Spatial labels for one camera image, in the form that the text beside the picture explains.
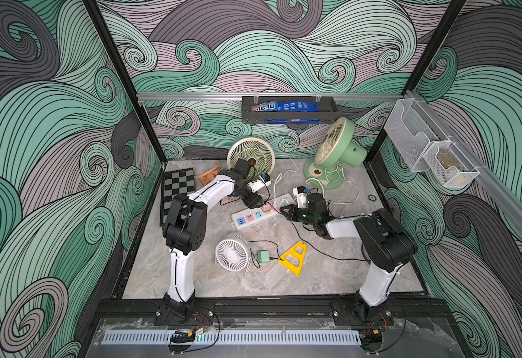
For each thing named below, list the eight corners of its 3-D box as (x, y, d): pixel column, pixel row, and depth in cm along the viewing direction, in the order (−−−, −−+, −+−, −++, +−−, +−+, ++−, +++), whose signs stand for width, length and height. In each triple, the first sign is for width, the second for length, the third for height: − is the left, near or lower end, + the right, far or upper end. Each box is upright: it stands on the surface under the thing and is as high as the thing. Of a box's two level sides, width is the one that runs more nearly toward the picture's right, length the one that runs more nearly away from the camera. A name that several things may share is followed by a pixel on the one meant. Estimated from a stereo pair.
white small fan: (216, 265, 85) (210, 253, 76) (227, 242, 91) (224, 228, 82) (244, 277, 82) (243, 266, 73) (254, 252, 88) (254, 239, 79)
